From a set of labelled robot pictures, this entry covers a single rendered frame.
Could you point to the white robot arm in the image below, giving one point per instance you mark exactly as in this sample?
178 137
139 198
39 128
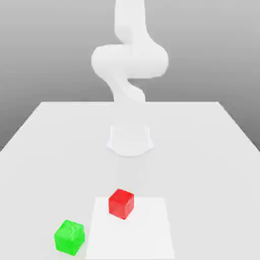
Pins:
130 61

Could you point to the small red cube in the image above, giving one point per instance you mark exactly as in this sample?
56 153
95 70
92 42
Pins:
119 204

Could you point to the small green cube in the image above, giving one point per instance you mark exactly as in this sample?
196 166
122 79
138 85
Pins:
69 237

